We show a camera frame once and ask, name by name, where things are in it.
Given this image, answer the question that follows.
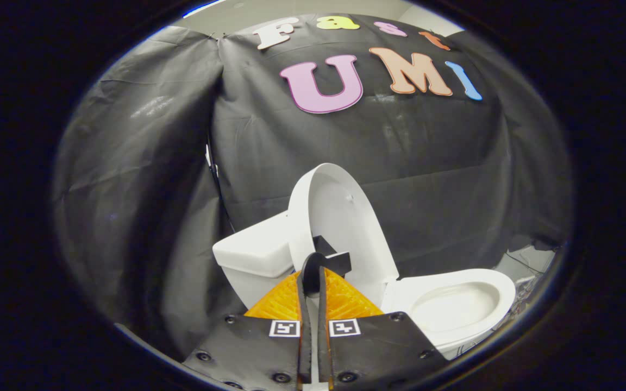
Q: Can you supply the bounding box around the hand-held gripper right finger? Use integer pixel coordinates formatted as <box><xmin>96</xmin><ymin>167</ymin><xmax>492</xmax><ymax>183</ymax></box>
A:
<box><xmin>318</xmin><ymin>265</ymin><xmax>449</xmax><ymax>390</ymax></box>

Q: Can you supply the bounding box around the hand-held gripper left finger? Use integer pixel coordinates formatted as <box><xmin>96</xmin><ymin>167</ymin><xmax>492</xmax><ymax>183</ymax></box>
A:
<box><xmin>181</xmin><ymin>252</ymin><xmax>320</xmax><ymax>391</ymax></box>

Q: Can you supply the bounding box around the white toilet bowl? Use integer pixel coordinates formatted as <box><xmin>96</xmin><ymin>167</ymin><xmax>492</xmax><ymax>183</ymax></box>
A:
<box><xmin>380</xmin><ymin>268</ymin><xmax>517</xmax><ymax>360</ymax></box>

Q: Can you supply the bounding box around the plain black backdrop cloth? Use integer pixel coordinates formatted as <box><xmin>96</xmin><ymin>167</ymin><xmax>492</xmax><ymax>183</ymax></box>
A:
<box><xmin>457</xmin><ymin>30</ymin><xmax>573</xmax><ymax>256</ymax></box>
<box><xmin>51</xmin><ymin>26</ymin><xmax>244</xmax><ymax>363</ymax></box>

